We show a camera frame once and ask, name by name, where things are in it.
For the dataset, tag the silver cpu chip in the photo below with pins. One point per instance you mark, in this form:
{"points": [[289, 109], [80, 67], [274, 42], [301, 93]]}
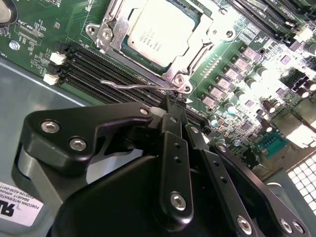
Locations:
{"points": [[160, 34]]}

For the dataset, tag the metal socket cover frame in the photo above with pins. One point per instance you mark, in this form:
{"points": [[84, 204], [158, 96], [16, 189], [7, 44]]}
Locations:
{"points": [[120, 30]]}

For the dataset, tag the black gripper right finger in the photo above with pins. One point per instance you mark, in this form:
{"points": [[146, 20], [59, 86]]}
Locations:
{"points": [[217, 170]]}

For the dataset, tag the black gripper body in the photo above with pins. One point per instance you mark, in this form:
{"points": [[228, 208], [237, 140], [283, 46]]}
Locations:
{"points": [[111, 205]]}

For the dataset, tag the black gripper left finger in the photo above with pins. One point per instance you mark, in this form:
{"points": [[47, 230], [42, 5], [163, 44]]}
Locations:
{"points": [[74, 123]]}

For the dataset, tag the thin metal locking lever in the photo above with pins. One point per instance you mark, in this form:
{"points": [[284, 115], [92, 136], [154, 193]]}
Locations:
{"points": [[158, 86]]}

